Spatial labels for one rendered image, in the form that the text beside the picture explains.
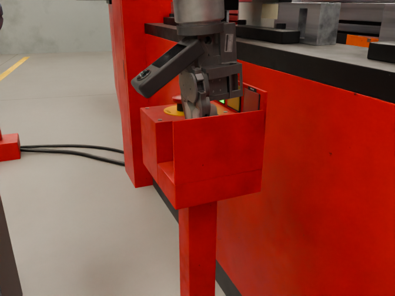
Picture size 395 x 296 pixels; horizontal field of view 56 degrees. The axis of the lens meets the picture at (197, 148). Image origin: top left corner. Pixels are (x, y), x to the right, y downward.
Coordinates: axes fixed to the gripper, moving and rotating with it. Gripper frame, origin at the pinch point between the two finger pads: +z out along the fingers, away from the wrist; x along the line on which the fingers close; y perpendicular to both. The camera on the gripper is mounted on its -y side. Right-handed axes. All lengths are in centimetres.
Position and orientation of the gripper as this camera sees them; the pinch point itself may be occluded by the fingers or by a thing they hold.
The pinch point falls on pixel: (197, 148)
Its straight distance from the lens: 62.6
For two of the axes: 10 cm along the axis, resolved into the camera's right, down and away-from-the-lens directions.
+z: 0.8, 9.1, 4.0
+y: 9.2, -2.2, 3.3
